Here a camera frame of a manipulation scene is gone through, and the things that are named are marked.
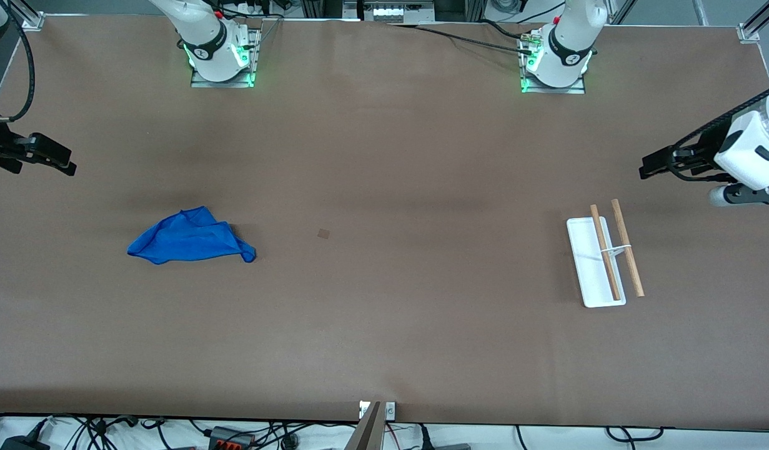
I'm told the short black table cable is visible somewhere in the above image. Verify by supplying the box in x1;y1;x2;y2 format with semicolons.
481;19;527;41

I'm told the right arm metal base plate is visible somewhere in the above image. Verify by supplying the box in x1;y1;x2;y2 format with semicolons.
191;27;260;88

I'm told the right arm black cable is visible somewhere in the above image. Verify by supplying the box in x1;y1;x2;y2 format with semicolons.
0;0;36;123

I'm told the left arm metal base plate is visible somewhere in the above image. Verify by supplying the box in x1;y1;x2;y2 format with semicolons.
518;31;587;95

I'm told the brown camera post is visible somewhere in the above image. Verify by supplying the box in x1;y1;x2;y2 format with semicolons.
345;401;385;450

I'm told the aluminium frame corner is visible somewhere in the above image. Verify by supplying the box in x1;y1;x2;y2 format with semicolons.
2;0;46;31
737;0;769;44

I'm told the black red power box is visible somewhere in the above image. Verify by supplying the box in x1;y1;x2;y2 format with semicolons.
208;426;256;450

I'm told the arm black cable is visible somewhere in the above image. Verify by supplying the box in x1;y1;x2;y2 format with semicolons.
669;84;769;183
0;0;36;123

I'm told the black power adapter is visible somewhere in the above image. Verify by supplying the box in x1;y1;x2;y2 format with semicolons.
0;436;51;450

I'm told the black looped floor cable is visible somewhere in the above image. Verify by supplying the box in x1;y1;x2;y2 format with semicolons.
605;426;665;443

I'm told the long black table cable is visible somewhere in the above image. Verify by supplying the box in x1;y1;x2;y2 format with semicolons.
387;22;536;57

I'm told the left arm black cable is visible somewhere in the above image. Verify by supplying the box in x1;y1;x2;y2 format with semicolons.
669;84;769;183

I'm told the white control device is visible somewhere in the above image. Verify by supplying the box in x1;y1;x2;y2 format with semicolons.
358;0;437;24

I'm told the blue cloth towel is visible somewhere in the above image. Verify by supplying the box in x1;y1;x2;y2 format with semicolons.
127;206;257;265

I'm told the small metal bracket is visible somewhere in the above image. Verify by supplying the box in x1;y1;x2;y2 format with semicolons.
359;401;397;421

